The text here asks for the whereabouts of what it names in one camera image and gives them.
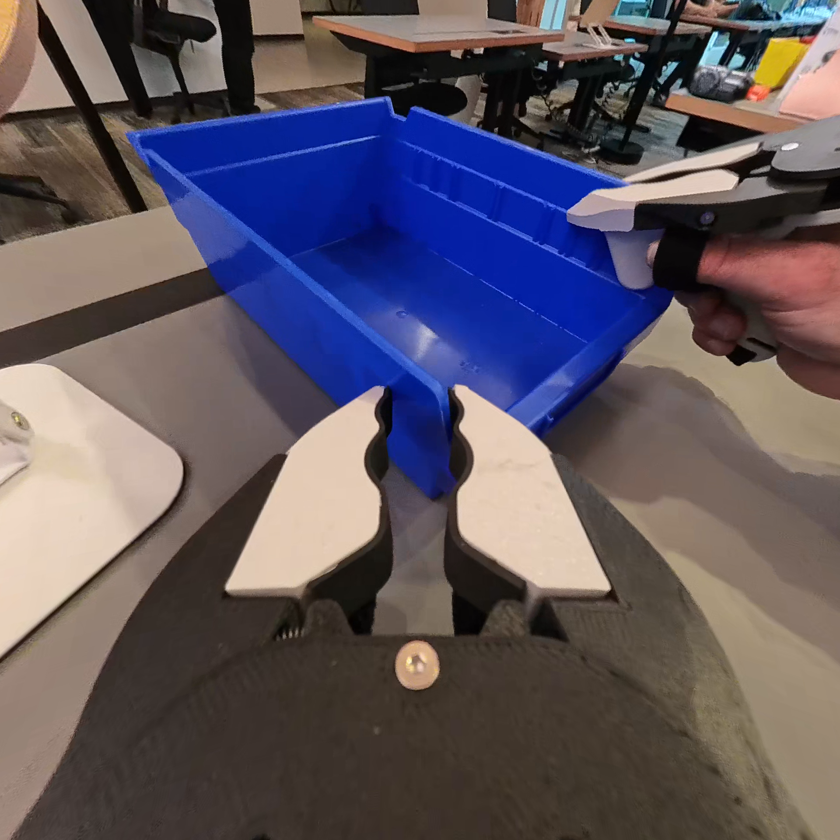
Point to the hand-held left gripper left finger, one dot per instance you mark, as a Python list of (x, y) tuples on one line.
[(308, 512)]

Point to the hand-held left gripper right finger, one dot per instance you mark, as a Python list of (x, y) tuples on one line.
[(525, 512)]

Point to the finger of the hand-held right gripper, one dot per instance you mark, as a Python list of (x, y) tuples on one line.
[(695, 163), (617, 203)]

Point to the blue plastic bin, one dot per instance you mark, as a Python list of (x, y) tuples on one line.
[(394, 295)]

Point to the grey desk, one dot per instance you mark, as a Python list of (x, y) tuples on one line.
[(689, 492)]

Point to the person's right hand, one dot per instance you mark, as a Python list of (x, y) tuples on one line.
[(787, 302)]

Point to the wood-edged background table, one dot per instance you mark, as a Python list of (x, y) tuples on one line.
[(426, 33), (590, 51), (728, 115)]

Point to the pink sheet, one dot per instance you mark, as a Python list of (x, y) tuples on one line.
[(817, 98)]

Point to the silver boombox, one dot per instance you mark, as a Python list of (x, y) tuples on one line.
[(720, 84)]

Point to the yellow box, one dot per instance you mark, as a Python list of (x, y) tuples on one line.
[(781, 62)]

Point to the white laptop stand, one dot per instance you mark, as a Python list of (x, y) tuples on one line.
[(600, 36)]

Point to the black table leg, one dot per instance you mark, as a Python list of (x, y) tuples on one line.
[(85, 105)]

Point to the black office chair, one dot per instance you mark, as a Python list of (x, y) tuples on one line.
[(174, 39)]

